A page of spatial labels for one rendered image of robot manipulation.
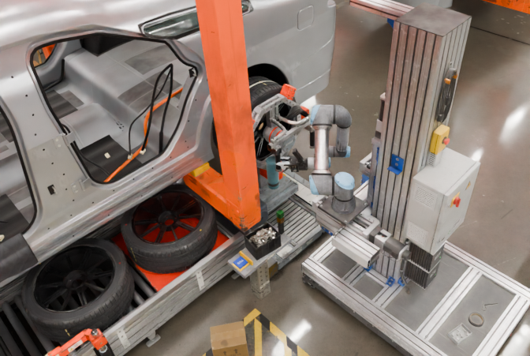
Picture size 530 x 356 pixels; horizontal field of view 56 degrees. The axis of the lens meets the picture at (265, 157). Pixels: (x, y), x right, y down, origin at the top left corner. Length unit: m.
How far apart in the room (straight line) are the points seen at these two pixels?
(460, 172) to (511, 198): 1.81
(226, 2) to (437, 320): 2.27
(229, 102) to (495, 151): 3.01
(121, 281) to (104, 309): 0.19
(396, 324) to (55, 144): 2.27
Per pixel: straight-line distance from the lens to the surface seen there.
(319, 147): 2.99
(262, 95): 3.47
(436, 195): 2.74
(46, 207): 3.11
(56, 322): 3.34
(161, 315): 3.49
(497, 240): 4.27
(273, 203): 4.07
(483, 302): 3.62
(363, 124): 5.12
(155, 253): 3.44
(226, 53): 2.57
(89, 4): 3.00
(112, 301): 3.32
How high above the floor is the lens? 3.09
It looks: 41 degrees down
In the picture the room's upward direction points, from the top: 4 degrees counter-clockwise
